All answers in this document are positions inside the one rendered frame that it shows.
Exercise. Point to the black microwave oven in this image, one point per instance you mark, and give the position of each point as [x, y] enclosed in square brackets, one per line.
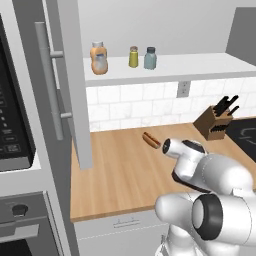
[13, 126]

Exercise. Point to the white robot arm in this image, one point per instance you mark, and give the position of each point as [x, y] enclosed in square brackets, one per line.
[216, 176]

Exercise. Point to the blue-grey shaker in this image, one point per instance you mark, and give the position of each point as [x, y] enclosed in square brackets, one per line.
[150, 60]

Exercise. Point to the grey oven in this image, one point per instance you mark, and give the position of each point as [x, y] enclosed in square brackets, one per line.
[30, 233]

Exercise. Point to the orange condiment bottle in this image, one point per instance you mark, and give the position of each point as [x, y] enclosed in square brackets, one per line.
[99, 60]

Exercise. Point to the grey wall outlet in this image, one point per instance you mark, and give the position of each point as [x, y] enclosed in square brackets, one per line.
[183, 89]

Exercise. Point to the wooden knife block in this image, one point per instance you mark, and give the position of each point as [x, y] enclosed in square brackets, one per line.
[211, 125]

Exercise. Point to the black hob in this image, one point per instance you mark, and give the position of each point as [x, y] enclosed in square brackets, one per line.
[245, 135]

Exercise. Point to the hot dog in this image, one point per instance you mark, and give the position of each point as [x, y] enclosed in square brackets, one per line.
[151, 140]

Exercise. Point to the black oven knob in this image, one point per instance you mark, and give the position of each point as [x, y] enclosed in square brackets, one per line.
[19, 210]

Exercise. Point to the white drawer front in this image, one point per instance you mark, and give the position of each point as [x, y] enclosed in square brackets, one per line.
[100, 226]

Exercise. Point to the grey cabinet door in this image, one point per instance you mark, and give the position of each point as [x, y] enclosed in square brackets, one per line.
[71, 83]

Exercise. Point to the white cupboard door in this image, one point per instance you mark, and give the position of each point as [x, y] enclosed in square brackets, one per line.
[120, 246]

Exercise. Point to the yellow shaker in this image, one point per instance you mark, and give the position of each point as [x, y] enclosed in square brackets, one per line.
[133, 58]

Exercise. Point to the white cabinet shelf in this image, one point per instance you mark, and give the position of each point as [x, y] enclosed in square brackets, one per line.
[186, 68]

